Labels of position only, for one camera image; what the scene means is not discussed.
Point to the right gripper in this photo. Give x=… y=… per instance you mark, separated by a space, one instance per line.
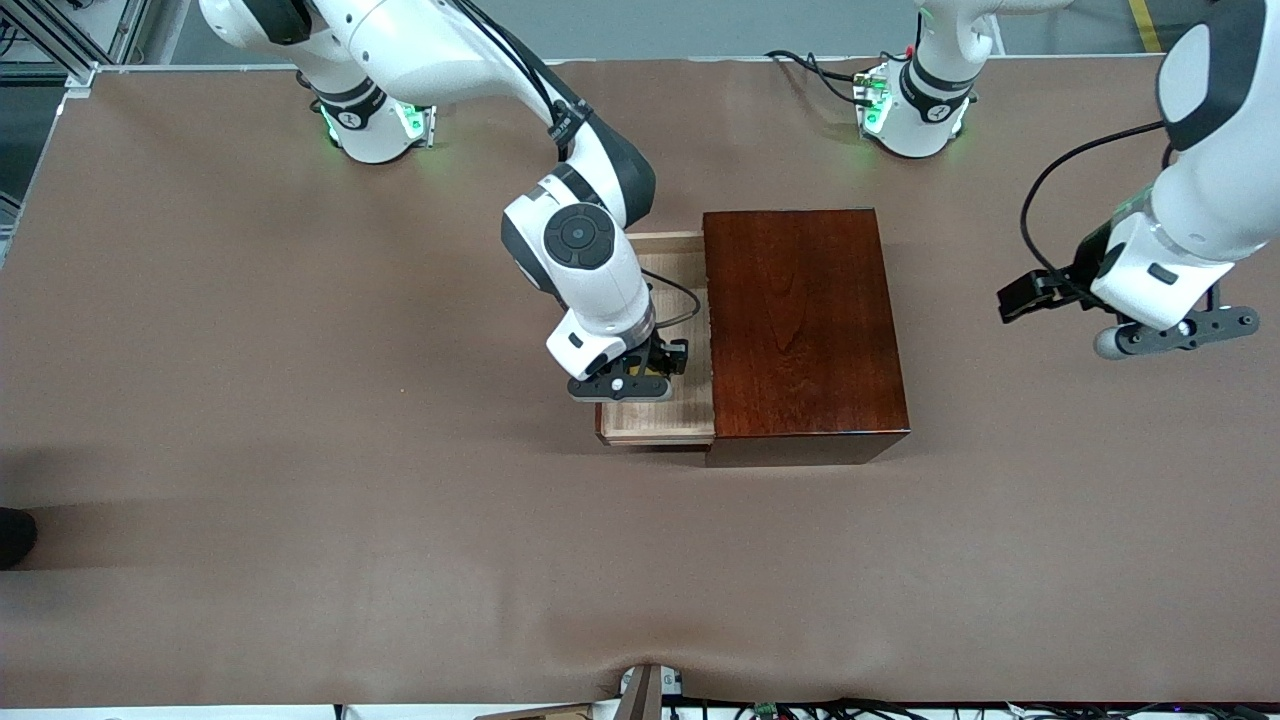
x=663 y=356

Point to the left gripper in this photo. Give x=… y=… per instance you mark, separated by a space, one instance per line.
x=1082 y=268

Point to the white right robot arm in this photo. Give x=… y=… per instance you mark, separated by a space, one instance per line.
x=580 y=240

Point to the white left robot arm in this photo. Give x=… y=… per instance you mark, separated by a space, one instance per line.
x=1210 y=190

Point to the dark wooden drawer cabinet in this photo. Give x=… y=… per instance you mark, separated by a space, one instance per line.
x=800 y=320

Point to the brown table cloth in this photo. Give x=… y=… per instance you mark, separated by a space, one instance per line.
x=400 y=500

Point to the black rounded object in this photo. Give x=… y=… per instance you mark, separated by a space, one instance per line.
x=15 y=538

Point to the grey camera stand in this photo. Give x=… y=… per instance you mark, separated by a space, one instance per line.
x=645 y=692

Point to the aluminium frame profile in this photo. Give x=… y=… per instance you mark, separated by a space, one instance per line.
x=75 y=40

